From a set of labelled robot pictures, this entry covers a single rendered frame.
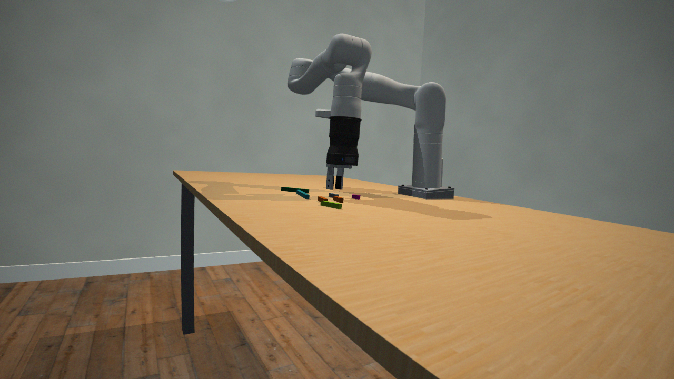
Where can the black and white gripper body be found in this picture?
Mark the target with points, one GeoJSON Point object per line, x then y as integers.
{"type": "Point", "coordinates": [345, 118]}

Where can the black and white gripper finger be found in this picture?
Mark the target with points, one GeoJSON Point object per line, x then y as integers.
{"type": "Point", "coordinates": [339, 176]}
{"type": "Point", "coordinates": [330, 175]}

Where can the lime green rod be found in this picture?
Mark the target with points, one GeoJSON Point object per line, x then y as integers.
{"type": "Point", "coordinates": [331, 204]}

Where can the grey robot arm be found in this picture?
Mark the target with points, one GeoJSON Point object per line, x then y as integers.
{"type": "Point", "coordinates": [429, 101]}

